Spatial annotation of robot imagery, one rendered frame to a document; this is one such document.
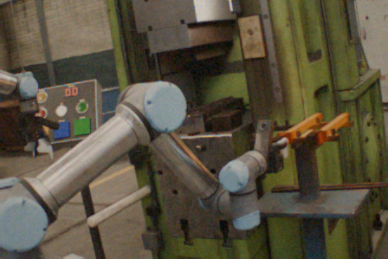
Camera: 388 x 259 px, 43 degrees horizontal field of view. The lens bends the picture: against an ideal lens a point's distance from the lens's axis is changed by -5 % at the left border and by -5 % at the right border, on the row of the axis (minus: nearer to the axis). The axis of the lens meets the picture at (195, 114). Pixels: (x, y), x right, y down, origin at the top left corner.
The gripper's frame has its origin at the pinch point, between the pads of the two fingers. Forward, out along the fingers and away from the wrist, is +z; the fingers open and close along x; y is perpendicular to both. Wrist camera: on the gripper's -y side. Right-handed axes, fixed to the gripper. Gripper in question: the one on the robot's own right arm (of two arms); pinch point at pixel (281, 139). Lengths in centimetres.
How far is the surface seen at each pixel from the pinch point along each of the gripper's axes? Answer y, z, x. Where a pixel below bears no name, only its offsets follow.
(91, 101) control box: -16, 16, -96
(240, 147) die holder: 9.8, 29.7, -32.5
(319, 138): 0.3, -0.2, 12.7
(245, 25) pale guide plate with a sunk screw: -38, 41, -28
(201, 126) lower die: 0, 28, -48
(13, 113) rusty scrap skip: 24, 360, -632
